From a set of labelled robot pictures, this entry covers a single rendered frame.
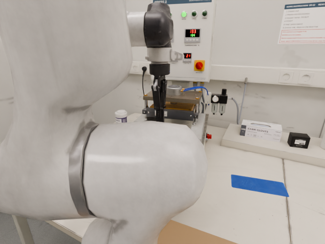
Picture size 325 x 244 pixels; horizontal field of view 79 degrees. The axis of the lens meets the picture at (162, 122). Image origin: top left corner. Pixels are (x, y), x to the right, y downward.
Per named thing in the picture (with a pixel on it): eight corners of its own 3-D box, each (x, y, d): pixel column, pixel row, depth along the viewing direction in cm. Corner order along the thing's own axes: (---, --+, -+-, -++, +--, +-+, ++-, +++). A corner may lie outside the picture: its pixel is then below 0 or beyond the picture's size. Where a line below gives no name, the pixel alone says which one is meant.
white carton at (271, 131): (241, 129, 139) (243, 118, 136) (278, 134, 129) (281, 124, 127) (239, 135, 128) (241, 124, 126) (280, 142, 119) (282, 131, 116)
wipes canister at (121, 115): (121, 127, 153) (119, 108, 148) (130, 129, 150) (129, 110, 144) (113, 130, 146) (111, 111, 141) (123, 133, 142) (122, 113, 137)
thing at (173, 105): (159, 104, 114) (159, 88, 111) (198, 107, 109) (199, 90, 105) (149, 114, 99) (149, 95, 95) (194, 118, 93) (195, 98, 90)
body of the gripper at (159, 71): (153, 62, 76) (154, 86, 79) (145, 64, 69) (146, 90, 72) (172, 62, 74) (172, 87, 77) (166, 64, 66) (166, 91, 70)
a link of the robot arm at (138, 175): (214, 310, 26) (219, 144, 17) (77, 313, 27) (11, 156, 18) (200, 235, 36) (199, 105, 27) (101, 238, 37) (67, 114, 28)
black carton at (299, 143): (287, 142, 119) (289, 131, 117) (303, 144, 117) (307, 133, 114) (289, 146, 114) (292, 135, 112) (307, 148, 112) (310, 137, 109)
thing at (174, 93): (157, 101, 121) (156, 80, 116) (209, 105, 114) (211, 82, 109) (143, 114, 99) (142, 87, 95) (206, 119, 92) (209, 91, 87)
